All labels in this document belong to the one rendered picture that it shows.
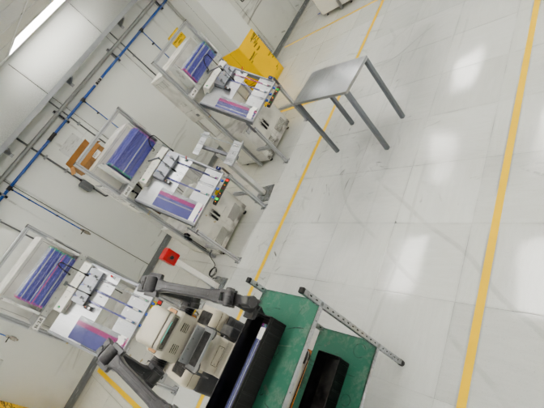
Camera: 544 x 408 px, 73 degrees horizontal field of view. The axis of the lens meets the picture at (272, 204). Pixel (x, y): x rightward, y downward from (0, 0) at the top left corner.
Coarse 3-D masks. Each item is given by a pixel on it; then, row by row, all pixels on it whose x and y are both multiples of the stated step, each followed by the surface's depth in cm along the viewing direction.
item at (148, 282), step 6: (144, 276) 180; (150, 276) 176; (144, 282) 178; (150, 282) 175; (156, 282) 177; (138, 288) 181; (144, 288) 174; (150, 288) 174; (162, 294) 189; (168, 294) 192; (174, 294) 195; (180, 300) 203; (186, 300) 202; (186, 306) 203; (192, 306) 205; (198, 306) 208
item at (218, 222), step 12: (192, 192) 462; (216, 192) 440; (228, 192) 452; (228, 204) 451; (240, 204) 463; (204, 216) 428; (216, 216) 439; (228, 216) 450; (240, 216) 463; (180, 228) 424; (192, 228) 416; (204, 228) 427; (216, 228) 438; (228, 228) 450; (180, 240) 471; (204, 240) 426; (216, 240) 438; (216, 252) 441
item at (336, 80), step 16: (352, 64) 341; (368, 64) 337; (320, 80) 366; (336, 80) 344; (352, 80) 325; (304, 96) 368; (320, 96) 346; (352, 96) 326; (304, 112) 381; (400, 112) 371; (320, 128) 396; (384, 144) 359
